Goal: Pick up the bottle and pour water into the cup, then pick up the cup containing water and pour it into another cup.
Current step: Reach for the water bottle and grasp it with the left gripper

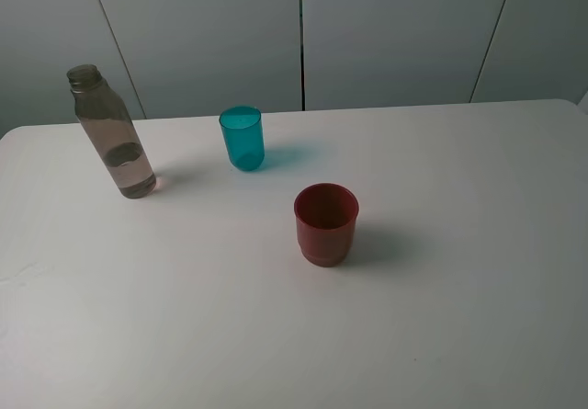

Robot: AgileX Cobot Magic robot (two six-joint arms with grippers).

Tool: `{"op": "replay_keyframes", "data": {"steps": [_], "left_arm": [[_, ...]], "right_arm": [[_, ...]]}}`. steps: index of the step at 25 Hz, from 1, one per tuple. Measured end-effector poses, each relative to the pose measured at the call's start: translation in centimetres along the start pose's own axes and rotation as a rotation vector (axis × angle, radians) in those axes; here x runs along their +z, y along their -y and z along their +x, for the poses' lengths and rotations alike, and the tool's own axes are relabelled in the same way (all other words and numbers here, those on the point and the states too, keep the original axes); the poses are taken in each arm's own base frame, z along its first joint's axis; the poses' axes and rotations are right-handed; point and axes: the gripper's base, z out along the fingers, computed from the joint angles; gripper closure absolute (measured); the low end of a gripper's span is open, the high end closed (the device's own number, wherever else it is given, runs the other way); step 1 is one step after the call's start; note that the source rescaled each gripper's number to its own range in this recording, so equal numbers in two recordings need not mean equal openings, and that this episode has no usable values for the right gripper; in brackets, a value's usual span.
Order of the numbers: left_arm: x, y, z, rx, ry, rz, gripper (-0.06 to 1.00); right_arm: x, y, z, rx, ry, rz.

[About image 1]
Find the teal translucent plastic cup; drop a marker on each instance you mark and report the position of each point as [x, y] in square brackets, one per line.
[242, 132]

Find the red plastic cup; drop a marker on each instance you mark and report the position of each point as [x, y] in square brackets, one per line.
[326, 215]

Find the clear smoky plastic bottle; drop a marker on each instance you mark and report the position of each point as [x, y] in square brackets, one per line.
[108, 125]

